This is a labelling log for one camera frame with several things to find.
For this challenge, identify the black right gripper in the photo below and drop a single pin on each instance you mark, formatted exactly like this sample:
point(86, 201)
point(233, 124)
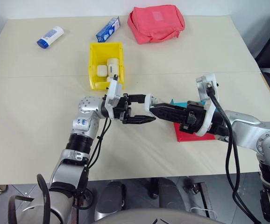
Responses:
point(193, 116)

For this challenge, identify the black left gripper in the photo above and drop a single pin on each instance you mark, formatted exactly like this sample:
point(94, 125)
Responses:
point(123, 108)

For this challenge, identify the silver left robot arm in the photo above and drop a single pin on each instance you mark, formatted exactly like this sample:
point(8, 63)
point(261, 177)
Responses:
point(86, 105)

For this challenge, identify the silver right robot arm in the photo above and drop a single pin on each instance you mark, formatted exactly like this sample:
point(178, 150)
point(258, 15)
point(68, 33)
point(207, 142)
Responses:
point(247, 126)

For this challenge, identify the yellow plastic bin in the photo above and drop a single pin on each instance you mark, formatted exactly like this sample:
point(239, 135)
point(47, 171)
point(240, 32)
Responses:
point(93, 70)

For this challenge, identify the red flat board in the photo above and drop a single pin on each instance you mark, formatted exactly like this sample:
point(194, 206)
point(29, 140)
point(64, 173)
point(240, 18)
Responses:
point(188, 137)

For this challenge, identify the blue and white carton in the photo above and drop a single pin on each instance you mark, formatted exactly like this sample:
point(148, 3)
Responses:
point(108, 30)

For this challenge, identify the red fabric pouch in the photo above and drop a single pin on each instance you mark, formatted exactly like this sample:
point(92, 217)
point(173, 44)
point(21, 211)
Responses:
point(153, 23)

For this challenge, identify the grey robot torso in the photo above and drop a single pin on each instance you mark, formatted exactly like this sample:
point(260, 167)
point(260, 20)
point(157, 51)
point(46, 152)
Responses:
point(149, 217)

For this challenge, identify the white bottle blue cap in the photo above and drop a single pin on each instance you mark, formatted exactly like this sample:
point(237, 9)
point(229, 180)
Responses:
point(52, 35)

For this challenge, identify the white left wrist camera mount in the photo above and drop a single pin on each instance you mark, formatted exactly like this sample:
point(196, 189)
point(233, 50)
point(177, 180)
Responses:
point(114, 93)

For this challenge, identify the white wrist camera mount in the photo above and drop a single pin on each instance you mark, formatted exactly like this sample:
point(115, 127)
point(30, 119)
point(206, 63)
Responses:
point(114, 93)
point(208, 119)

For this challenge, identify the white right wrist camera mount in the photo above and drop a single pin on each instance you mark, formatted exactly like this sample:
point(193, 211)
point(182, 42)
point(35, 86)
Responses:
point(208, 119)

